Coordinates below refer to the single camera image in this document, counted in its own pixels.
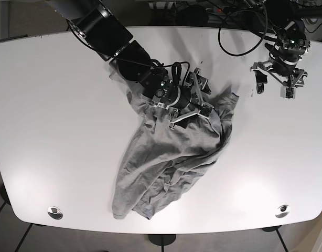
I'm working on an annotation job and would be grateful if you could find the chrome table grommet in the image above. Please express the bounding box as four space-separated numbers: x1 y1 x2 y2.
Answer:
47 206 63 220
275 205 291 218

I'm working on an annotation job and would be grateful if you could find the right chrome table grommet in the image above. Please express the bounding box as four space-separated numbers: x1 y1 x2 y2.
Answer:
275 205 291 218

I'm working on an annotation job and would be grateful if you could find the front black table foot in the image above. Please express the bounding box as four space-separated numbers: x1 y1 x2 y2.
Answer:
148 234 176 246

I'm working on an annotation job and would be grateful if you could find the grey T-shirt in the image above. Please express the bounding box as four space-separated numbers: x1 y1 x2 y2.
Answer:
110 72 239 219

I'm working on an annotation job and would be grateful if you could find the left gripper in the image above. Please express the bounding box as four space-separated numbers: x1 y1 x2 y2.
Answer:
250 60 308 99

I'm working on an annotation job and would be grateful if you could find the left chrome table grommet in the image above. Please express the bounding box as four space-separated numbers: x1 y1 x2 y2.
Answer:
47 206 63 220

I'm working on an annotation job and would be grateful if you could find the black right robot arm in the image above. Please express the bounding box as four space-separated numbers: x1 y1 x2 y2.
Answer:
46 1 214 128

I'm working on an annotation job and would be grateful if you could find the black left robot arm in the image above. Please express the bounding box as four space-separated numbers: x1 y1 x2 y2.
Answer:
218 1 310 99

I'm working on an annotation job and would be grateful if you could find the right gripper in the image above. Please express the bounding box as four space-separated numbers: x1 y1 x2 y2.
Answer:
150 67 214 129

